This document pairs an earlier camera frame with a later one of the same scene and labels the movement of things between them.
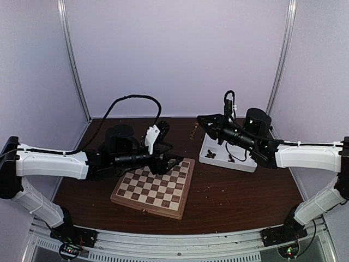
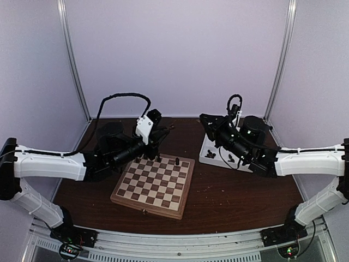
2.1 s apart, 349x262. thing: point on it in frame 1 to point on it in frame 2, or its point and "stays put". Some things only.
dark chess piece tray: [232, 160] stays put
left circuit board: [69, 251] stays put
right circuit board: [289, 252] stays put
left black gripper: [162, 167] to [155, 140]
